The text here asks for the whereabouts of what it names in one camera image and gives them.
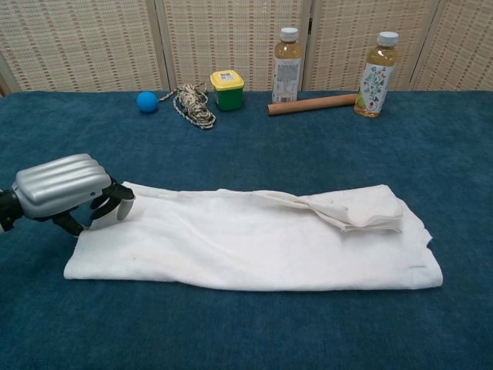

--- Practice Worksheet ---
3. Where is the yellow-lidded green container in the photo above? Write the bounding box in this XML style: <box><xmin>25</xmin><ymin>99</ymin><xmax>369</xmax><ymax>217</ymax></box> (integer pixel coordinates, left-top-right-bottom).
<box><xmin>210</xmin><ymin>69</ymin><xmax>247</xmax><ymax>113</ymax></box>

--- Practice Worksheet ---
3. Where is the white t-shirt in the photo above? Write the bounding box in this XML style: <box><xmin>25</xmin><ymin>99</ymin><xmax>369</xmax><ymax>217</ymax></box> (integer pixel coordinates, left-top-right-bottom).
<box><xmin>62</xmin><ymin>180</ymin><xmax>443</xmax><ymax>293</ymax></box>

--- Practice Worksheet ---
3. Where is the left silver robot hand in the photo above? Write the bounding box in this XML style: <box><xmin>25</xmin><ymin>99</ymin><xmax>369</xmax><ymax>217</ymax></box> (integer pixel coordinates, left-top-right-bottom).
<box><xmin>14</xmin><ymin>153</ymin><xmax>136</xmax><ymax>237</ymax></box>

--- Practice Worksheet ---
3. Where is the blue ball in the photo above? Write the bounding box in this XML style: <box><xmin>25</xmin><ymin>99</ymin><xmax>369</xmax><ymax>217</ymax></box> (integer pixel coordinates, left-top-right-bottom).
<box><xmin>136</xmin><ymin>90</ymin><xmax>159</xmax><ymax>114</ymax></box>

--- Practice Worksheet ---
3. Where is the tea bottle with text label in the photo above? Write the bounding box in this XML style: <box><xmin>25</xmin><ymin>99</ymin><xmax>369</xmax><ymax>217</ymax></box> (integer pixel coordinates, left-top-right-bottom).
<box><xmin>271</xmin><ymin>26</ymin><xmax>304</xmax><ymax>104</ymax></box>

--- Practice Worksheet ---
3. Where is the tea bottle with floral label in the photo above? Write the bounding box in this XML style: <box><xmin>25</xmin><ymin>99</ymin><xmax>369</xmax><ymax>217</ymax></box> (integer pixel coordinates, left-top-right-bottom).
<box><xmin>353</xmin><ymin>31</ymin><xmax>401</xmax><ymax>119</ymax></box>

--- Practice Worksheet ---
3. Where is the blue felt table cloth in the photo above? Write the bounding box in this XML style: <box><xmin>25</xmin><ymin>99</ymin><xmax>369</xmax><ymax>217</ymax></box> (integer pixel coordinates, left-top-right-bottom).
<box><xmin>0</xmin><ymin>90</ymin><xmax>493</xmax><ymax>370</ymax></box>

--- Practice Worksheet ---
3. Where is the woven bamboo folding screen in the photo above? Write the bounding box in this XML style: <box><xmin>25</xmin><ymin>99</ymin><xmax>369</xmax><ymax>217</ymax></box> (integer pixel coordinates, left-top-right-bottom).
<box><xmin>0</xmin><ymin>0</ymin><xmax>493</xmax><ymax>93</ymax></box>

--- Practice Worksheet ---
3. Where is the braided rope bundle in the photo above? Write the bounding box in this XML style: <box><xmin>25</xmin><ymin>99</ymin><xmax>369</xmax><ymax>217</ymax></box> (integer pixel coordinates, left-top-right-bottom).
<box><xmin>159</xmin><ymin>82</ymin><xmax>217</xmax><ymax>130</ymax></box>

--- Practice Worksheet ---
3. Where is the wooden cylinder stick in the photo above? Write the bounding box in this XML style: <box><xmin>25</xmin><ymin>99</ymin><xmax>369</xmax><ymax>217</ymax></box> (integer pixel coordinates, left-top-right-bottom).
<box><xmin>267</xmin><ymin>93</ymin><xmax>359</xmax><ymax>118</ymax></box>

